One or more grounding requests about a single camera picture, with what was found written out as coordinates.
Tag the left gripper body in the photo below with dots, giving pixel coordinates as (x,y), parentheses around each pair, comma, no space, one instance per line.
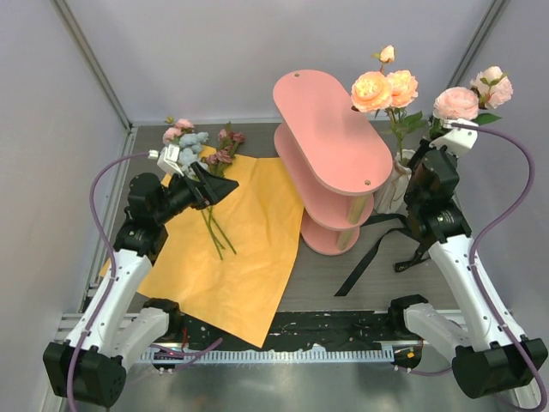
(182,195)

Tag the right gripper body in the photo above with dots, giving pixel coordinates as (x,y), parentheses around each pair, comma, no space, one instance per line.
(410,196)

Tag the pink rose stem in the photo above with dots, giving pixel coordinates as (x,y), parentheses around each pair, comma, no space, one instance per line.
(490,89)

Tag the orange rose stem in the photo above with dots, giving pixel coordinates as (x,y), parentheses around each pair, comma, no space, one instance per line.
(391,93)

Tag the orange flower bouquet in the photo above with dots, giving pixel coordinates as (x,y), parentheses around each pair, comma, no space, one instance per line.
(239,287)

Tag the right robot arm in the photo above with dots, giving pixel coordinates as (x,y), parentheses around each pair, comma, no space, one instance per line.
(492,353)

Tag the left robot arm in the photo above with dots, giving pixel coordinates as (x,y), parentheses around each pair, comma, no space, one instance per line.
(92,363)

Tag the white ribbed ceramic vase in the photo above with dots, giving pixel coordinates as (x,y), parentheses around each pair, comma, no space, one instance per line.
(390,197)

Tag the blue flower stem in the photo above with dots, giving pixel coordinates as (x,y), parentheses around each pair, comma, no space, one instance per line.
(191,148)

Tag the mauve flower stem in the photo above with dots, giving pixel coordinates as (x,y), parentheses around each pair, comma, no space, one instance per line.
(229,142)

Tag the small pink flower stem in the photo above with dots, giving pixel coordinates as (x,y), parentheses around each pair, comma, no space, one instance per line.
(176,129)

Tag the pink three-tier shelf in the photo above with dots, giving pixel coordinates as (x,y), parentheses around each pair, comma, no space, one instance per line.
(332,154)

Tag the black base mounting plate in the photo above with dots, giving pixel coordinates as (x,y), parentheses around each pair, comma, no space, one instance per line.
(291,331)

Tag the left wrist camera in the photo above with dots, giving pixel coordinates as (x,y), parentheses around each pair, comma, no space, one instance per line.
(167,159)

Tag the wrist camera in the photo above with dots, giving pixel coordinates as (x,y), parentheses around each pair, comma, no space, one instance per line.
(460,137)
(167,159)

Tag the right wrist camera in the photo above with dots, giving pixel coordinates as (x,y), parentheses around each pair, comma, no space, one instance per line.
(460,137)

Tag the white slotted cable duct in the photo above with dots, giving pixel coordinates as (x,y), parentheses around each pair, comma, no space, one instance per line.
(316,354)

